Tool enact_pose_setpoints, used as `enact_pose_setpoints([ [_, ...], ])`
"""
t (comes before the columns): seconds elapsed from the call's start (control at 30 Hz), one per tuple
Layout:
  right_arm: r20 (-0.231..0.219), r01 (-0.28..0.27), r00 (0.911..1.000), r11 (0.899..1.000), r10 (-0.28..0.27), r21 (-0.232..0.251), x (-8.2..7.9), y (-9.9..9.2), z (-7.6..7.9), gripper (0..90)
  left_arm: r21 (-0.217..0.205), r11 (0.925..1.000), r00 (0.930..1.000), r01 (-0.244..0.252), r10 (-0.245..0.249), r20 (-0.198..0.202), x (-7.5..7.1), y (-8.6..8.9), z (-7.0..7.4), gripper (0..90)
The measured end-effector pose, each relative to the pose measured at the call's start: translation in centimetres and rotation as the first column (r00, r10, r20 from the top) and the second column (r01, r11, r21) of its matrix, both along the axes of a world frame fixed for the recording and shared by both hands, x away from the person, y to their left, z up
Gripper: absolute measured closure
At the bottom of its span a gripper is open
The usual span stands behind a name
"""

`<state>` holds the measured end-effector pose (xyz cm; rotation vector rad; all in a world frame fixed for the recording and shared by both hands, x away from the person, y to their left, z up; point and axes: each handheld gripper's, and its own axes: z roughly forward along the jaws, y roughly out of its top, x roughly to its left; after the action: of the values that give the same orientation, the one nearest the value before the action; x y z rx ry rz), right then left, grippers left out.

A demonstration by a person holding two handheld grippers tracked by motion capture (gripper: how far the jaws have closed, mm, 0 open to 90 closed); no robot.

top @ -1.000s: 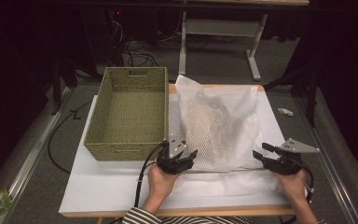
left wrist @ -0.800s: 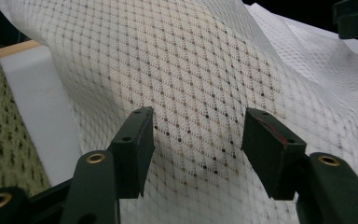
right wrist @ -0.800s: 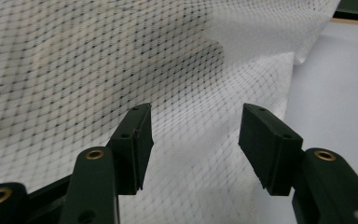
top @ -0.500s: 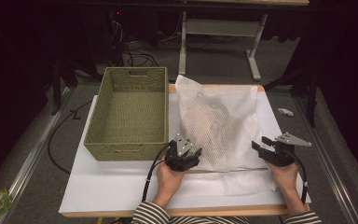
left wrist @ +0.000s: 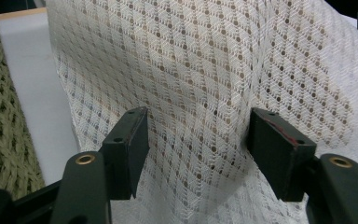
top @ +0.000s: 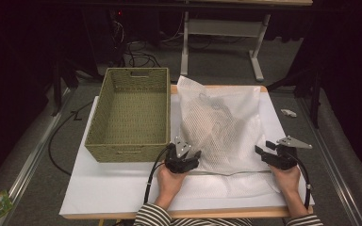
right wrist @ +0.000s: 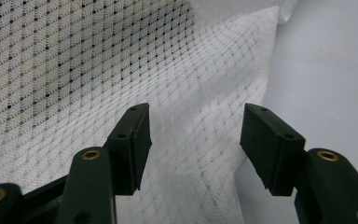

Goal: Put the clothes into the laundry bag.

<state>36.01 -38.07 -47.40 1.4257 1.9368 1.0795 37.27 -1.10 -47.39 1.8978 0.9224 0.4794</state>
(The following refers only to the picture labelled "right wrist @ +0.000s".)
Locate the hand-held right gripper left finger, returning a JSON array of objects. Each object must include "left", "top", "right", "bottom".
[{"left": 103, "top": 103, "right": 153, "bottom": 197}]

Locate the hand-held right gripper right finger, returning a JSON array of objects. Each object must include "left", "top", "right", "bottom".
[{"left": 239, "top": 103, "right": 307, "bottom": 197}]

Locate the white board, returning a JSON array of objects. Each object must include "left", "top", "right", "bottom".
[{"left": 234, "top": 0, "right": 358, "bottom": 224}]

